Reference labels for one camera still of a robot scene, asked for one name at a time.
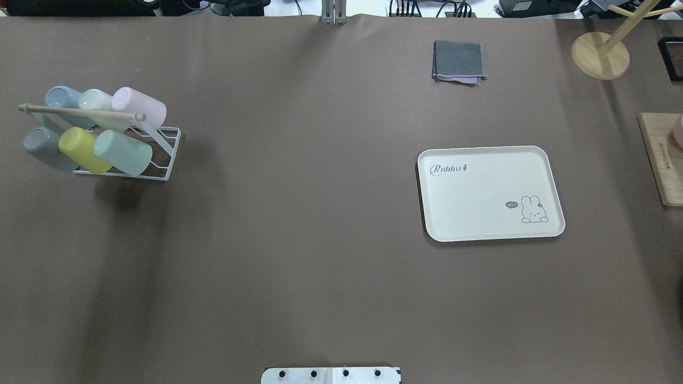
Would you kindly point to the green cup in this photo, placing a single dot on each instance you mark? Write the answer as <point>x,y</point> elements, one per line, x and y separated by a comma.
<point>127,154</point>

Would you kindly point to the cream rabbit tray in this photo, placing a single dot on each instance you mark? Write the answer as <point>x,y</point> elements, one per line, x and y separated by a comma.
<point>489,193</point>

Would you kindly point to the white cup rack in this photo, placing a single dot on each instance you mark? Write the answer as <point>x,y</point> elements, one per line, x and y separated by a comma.
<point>164,141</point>

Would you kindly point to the pink cup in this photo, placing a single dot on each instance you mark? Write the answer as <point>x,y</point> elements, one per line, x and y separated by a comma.
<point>130,100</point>

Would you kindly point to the cream white cup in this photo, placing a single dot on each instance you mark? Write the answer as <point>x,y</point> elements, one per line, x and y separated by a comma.
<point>97,100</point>

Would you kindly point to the yellow cup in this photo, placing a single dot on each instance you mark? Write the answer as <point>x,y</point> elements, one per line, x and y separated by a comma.
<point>78,144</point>

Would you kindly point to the light blue cup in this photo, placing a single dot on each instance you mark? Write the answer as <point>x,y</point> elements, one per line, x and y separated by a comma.
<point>66,97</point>

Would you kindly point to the grey cup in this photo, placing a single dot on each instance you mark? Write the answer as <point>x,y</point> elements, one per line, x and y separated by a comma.
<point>42,144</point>

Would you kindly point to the black tray corner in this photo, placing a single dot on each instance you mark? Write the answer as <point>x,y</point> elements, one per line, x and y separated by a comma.
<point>671,52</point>

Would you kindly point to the grey folded cloth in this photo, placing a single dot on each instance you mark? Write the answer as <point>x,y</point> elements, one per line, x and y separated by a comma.
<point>460,62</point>

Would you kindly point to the wooden mug tree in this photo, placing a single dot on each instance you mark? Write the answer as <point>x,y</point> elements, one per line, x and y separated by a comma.
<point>604,56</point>

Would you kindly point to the bamboo cutting board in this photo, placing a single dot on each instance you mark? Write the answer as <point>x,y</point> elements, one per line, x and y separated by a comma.
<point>664,155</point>

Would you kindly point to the pink bowl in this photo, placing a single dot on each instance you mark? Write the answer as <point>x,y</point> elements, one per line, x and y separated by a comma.
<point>677,131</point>

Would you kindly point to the aluminium frame post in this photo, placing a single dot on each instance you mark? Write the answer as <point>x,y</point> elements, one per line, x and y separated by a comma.
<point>333,12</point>

